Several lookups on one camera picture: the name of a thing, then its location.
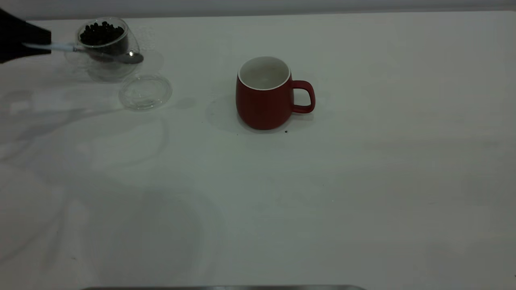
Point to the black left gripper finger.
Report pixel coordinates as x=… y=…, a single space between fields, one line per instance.
x=16 y=54
x=20 y=32

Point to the red ceramic mug white inside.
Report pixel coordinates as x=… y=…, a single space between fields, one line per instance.
x=262 y=108

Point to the coffee beans pile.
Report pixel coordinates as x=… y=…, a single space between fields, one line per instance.
x=100 y=34

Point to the clear double-wall glass cup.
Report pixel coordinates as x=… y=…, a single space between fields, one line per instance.
x=121 y=72

